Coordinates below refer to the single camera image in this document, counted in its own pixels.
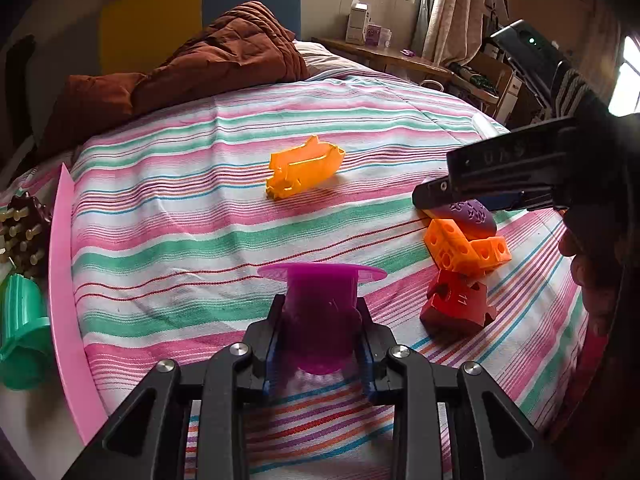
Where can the grey device with green light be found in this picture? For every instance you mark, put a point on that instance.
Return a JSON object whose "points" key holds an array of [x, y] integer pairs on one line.
{"points": [[530, 42]]}

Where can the orange cube blocks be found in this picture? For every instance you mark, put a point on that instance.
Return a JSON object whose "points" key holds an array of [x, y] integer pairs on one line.
{"points": [[450, 245]]}

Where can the brown down jacket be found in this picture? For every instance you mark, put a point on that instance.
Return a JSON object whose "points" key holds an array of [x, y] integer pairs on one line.
{"points": [[225, 55]]}

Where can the white pillow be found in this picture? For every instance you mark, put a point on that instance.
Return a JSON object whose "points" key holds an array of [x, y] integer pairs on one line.
{"points": [[325, 60]]}

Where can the person's right hand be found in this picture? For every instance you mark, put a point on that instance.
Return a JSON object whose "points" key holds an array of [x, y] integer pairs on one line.
{"points": [[587, 280]]}

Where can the grey yellow blue headboard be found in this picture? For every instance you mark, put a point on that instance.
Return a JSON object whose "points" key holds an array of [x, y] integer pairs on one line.
{"points": [[150, 30]]}

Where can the white tray with pink rim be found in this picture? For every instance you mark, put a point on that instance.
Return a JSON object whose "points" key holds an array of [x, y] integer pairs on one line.
{"points": [[65, 310]]}

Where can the orange ship cookie cutter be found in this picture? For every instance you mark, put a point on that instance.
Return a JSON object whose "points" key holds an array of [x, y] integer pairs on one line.
{"points": [[300, 170]]}

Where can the purple box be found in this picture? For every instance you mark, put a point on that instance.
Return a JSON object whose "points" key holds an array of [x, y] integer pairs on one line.
{"points": [[377, 35]]}

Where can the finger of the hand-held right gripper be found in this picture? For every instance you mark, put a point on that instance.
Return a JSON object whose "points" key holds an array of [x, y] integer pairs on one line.
{"points": [[505, 203], [432, 195]]}

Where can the wooden side table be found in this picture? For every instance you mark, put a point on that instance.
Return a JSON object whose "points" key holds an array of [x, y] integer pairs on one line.
{"points": [[380, 57]]}

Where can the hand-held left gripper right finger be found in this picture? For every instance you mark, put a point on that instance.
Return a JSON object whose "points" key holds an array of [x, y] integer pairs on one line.
{"points": [[369, 380]]}

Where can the green ribbed cup toy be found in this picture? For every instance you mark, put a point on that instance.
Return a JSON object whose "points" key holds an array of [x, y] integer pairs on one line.
{"points": [[22, 330]]}

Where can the purple flanged cup toy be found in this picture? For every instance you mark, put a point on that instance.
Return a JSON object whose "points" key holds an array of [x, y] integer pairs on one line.
{"points": [[320, 320]]}

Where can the red puzzle piece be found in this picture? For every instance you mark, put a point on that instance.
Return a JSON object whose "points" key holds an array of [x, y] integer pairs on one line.
{"points": [[450, 305]]}

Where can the white carton box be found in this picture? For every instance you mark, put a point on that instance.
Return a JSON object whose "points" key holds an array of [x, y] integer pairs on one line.
{"points": [[356, 25]]}

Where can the purple oval embossed piece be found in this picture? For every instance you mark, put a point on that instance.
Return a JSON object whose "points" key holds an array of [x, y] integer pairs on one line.
{"points": [[472, 217]]}

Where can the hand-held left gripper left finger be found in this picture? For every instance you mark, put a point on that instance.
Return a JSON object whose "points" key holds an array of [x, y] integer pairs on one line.
{"points": [[270, 370]]}

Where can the beige curtain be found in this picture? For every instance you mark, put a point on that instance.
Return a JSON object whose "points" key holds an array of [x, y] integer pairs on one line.
{"points": [[450, 10]]}

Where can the striped bed blanket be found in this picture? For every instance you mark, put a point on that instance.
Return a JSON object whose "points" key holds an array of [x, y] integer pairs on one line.
{"points": [[200, 240]]}

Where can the person's right forearm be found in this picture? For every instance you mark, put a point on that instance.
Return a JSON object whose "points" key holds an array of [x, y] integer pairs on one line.
{"points": [[595, 360]]}

